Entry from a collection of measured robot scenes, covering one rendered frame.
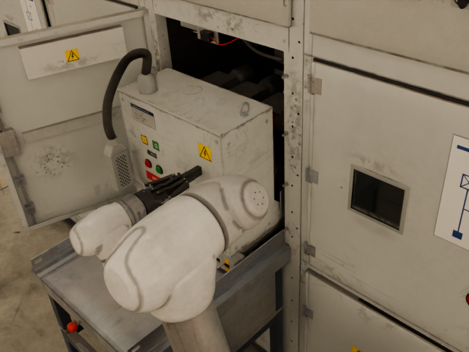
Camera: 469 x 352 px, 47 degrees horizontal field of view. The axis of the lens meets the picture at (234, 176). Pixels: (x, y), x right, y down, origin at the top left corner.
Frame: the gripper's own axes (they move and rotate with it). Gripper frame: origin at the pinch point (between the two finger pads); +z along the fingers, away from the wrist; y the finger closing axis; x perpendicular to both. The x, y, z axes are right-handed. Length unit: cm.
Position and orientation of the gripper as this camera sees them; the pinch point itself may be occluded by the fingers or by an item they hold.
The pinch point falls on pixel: (191, 174)
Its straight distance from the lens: 165.9
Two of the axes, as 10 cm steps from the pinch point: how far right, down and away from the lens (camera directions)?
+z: 6.9, -4.4, 5.7
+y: 7.2, 3.6, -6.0
